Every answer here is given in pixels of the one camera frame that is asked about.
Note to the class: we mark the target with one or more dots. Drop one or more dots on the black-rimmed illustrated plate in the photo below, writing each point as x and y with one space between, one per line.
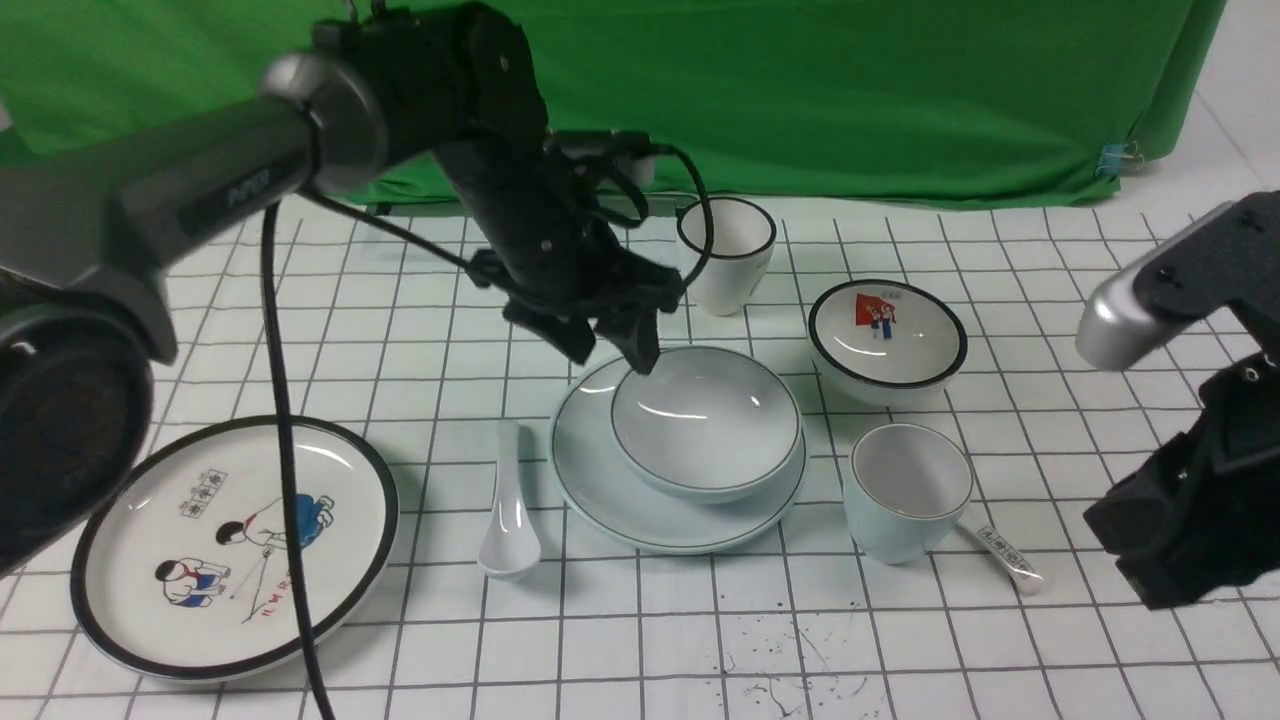
185 577

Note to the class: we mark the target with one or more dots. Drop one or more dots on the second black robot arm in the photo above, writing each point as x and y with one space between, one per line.
1202 513

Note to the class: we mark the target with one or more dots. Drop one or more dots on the white spoon with printed handle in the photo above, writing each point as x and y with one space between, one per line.
1022 574

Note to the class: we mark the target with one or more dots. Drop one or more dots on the black-rimmed illustrated bowl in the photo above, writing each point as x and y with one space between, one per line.
885 343

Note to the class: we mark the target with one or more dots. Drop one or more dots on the pale blue bowl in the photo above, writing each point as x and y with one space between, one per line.
708 425

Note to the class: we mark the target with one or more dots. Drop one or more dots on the pale blue cup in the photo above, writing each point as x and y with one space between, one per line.
907 488

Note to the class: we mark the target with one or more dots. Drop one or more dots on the pale blue plate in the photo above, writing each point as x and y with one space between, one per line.
596 482

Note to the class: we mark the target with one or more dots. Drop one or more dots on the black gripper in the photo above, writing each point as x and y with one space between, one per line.
549 221

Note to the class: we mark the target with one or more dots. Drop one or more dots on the white grid tablecloth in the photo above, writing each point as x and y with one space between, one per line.
798 625

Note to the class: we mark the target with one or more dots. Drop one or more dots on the blue binder clip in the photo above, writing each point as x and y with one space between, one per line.
1119 160

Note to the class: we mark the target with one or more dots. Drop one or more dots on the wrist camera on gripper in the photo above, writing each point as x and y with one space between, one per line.
627 150

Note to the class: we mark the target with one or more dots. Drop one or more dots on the plain white ceramic spoon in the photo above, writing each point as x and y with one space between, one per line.
511 547

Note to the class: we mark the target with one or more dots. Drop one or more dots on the black-rimmed white cup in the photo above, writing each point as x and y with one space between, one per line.
744 238

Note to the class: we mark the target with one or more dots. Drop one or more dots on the green backdrop cloth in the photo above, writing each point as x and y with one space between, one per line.
962 104

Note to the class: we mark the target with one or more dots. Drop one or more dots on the black robot arm with PiPER label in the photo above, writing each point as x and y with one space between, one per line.
88 236

